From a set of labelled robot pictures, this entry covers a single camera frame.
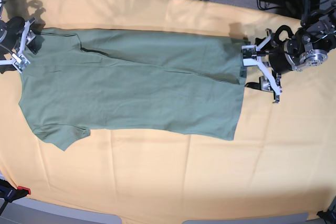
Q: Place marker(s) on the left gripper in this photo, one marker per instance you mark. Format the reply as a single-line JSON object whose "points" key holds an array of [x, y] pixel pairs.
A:
{"points": [[284, 55]]}

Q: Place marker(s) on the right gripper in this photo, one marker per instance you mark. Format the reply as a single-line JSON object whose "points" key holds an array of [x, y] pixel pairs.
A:
{"points": [[12, 33]]}

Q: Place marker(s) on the green T-shirt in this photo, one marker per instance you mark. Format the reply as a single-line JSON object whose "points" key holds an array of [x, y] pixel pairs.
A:
{"points": [[83, 80]]}

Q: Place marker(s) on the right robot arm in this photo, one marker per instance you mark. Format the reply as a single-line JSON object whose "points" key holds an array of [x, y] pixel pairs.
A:
{"points": [[22, 42]]}

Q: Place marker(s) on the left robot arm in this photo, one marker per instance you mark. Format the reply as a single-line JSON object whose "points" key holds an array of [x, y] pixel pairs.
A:
{"points": [[308, 46]]}

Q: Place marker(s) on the yellow tablecloth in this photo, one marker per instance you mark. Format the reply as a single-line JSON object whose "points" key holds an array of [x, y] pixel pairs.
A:
{"points": [[281, 161]]}

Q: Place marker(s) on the blue red clamp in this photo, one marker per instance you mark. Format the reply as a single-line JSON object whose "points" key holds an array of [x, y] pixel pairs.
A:
{"points": [[10, 193]]}

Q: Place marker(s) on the black corner clamp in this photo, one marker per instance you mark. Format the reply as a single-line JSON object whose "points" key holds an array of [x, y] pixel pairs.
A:
{"points": [[328, 216]]}

